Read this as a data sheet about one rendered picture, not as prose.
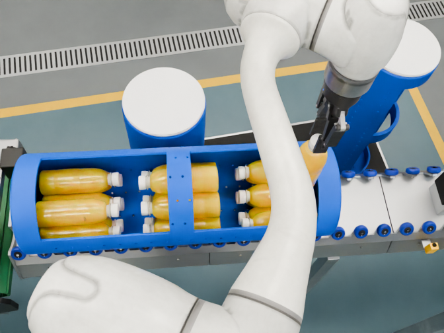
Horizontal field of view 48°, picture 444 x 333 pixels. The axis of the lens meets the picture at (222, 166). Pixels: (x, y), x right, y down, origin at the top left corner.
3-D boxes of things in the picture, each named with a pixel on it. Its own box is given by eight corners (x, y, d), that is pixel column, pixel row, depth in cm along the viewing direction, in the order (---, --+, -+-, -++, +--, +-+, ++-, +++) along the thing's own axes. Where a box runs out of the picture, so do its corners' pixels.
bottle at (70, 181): (44, 198, 144) (115, 195, 146) (37, 191, 137) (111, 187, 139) (45, 174, 146) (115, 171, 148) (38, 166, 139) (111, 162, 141)
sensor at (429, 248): (433, 253, 161) (440, 248, 157) (425, 254, 161) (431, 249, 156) (427, 230, 164) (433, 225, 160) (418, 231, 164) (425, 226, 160)
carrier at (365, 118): (309, 175, 255) (364, 187, 254) (362, 69, 178) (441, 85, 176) (316, 129, 268) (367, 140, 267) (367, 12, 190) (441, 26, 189)
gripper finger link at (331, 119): (347, 100, 97) (349, 104, 96) (335, 137, 106) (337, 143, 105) (328, 100, 97) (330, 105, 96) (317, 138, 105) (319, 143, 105)
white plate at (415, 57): (364, 67, 177) (363, 69, 178) (441, 82, 175) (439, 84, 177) (369, 10, 189) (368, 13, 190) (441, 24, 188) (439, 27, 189)
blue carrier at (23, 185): (326, 252, 151) (349, 203, 128) (32, 271, 143) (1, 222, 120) (308, 176, 168) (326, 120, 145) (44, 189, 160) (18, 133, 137)
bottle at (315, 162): (319, 183, 131) (339, 146, 113) (300, 199, 129) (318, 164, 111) (300, 164, 134) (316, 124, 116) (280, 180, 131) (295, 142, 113)
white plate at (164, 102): (221, 109, 165) (221, 111, 166) (175, 54, 174) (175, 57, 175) (150, 150, 156) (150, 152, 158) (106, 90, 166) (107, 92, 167)
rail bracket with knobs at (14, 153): (30, 185, 164) (21, 171, 154) (8, 186, 163) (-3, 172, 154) (33, 158, 168) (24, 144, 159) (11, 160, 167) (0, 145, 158)
